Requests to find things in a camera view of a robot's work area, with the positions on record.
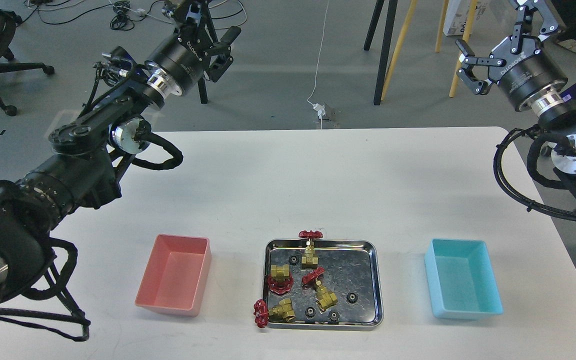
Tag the blue plastic box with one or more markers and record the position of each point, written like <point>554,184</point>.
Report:
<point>461,280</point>

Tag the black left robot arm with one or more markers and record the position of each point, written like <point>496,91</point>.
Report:
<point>91,155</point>

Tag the brass valve red handle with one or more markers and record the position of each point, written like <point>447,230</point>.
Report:
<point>280,280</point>
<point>309,258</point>
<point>325,298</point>
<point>283,311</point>

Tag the brass valve top red handle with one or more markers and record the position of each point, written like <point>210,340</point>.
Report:
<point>309,258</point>

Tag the white cardboard box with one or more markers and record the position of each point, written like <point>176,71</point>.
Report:
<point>457,15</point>

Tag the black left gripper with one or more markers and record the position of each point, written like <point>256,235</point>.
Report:
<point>181,60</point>

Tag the yellow wooden leg middle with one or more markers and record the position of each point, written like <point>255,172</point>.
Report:
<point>441,22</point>

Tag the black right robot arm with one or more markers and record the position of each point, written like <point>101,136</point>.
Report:
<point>551,159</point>

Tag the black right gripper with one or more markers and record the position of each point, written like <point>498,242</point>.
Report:
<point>528,70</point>

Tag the pink plastic box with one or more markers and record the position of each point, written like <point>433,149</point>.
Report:
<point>176,274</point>

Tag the small black gear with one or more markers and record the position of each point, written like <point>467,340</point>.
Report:
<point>310,312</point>
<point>293,260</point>
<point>351,297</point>
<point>333,317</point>

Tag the yellow wooden leg left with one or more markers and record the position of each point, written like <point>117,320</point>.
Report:
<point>398,47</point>

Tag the white plug adapter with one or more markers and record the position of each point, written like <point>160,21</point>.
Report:
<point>321,111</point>

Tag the black easel leg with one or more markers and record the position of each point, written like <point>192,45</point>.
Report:
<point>387,38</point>

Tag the brass valve bottom red handle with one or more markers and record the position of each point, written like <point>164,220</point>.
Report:
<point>283,311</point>

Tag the shiny metal tray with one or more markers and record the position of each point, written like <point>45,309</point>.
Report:
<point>350,266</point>

